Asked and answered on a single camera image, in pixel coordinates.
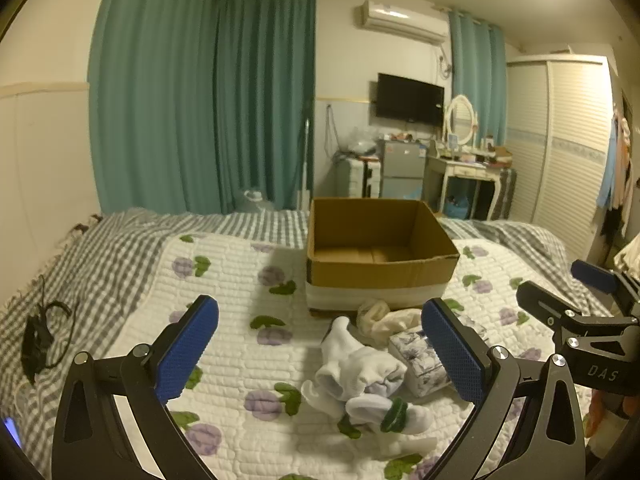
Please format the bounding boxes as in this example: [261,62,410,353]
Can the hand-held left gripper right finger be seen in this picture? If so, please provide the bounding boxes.
[421,298,586,480]

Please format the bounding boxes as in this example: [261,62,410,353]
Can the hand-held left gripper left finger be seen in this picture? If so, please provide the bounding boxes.
[51,295,221,480]

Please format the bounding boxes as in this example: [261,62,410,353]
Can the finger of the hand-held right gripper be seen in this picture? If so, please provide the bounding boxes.
[571,259,621,295]
[516,281,583,331]

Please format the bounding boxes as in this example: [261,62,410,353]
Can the floral tissue pack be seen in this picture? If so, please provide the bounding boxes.
[387,327,463,398]

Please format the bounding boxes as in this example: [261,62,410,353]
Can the cream cloth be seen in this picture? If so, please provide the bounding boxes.
[356,299,426,348]

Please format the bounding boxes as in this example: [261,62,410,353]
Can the green-banded white sock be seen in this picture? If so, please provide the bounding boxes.
[345,395,434,436]

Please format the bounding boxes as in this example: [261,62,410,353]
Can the white sock bundle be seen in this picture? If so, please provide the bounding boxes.
[315,316,408,402]

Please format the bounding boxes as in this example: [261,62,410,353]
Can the brown cardboard box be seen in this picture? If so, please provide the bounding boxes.
[305,197,461,317]

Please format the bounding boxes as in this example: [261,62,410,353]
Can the white floral quilt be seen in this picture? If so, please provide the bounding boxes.
[100,230,616,480]

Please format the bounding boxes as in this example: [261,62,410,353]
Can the hanging clothes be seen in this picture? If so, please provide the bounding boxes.
[597,105,637,241]

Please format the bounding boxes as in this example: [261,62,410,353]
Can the grey checked bed sheet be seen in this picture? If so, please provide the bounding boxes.
[0,207,576,480]

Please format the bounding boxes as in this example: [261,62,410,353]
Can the white slatted wardrobe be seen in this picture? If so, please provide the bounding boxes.
[505,54,621,261]

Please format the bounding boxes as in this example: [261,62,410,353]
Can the blue bin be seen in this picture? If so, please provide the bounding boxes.
[446,195,471,220]

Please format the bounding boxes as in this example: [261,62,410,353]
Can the white dressing table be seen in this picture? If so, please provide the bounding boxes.
[425,147,513,221]

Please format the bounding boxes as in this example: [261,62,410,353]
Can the clear water jug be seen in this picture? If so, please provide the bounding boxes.
[237,187,276,213]

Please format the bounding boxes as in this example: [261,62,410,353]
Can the grey mini fridge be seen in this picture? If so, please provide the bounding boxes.
[377,139,431,200]

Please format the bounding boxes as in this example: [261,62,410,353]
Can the oval white mirror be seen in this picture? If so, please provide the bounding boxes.
[442,95,478,150]

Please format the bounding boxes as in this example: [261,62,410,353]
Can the pale suitcase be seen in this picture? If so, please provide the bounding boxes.
[336,156,383,200]

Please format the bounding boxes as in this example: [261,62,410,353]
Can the narrow teal curtain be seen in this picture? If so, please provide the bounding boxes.
[447,10,507,221]

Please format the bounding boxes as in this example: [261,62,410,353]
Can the white mop pole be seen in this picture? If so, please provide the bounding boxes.
[300,105,313,211]

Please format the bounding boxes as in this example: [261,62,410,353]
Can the clear plastic bag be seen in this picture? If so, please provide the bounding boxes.
[340,127,378,157]

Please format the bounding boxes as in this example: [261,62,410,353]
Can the wide teal curtain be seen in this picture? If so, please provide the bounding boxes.
[87,0,223,216]

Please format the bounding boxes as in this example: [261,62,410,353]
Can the white air conditioner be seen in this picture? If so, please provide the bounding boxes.
[356,0,449,45]

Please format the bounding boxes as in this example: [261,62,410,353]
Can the black cable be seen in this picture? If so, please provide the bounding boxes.
[21,275,78,387]

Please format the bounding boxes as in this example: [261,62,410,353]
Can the black wall television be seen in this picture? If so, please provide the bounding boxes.
[376,73,446,126]

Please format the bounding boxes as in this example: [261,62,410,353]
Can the hanging wall cable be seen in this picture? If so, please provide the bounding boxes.
[324,102,342,157]

